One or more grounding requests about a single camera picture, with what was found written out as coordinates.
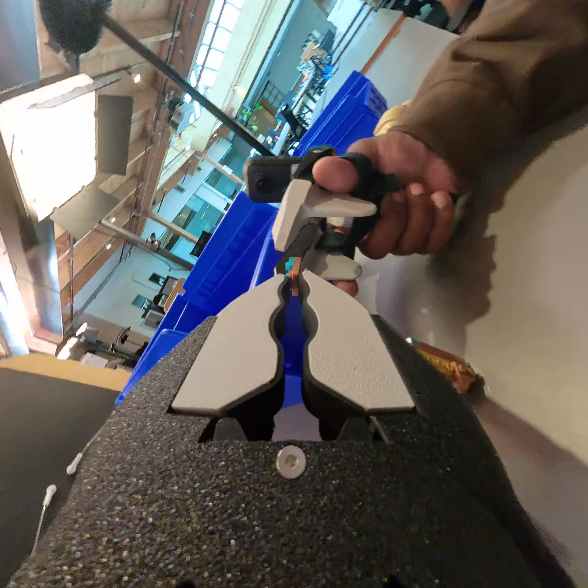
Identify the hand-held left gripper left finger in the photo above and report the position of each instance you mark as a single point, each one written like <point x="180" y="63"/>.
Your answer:
<point x="229" y="358"/>

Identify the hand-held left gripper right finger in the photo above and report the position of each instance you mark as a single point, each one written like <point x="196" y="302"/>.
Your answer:
<point x="353" y="358"/>

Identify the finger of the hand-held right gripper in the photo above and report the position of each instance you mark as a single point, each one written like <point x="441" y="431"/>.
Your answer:
<point x="296" y="211"/>
<point x="337" y="268"/>

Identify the orange teal brick assembly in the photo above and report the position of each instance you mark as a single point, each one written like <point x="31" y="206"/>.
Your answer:
<point x="297" y="275"/>

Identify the blue plastic bin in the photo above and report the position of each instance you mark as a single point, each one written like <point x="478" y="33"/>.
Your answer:
<point x="229" y="257"/>
<point x="344" y="115"/>

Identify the orange yellow brick train model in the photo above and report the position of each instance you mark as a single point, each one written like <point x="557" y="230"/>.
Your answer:
<point x="445" y="363"/>

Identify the person's right hand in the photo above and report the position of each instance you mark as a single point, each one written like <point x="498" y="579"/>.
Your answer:
<point x="413" y="206"/>

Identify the tan rounded object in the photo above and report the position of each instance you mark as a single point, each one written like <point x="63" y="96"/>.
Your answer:
<point x="393" y="119"/>

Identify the dark grey divider panel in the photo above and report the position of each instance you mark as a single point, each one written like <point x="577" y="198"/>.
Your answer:
<point x="46" y="436"/>

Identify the white ceiling light panel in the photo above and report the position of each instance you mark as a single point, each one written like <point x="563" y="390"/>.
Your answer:
<point x="46" y="138"/>

